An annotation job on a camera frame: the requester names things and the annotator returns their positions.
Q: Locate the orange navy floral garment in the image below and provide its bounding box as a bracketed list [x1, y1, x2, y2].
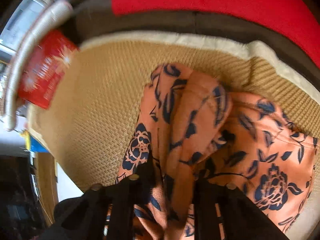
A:
[117, 63, 319, 239]

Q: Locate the tan woven seat mat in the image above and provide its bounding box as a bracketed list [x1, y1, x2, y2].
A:
[26, 31, 320, 240]

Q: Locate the red starburst cushion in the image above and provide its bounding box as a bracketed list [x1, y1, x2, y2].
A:
[18, 29, 78, 109]

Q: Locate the dark grey sofa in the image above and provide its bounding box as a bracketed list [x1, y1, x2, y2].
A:
[62, 0, 319, 89]

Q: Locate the white rolled pillow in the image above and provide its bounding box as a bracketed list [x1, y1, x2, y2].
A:
[2, 0, 74, 132]

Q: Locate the red folded cloth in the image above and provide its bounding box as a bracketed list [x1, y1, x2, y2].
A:
[111, 0, 319, 66]

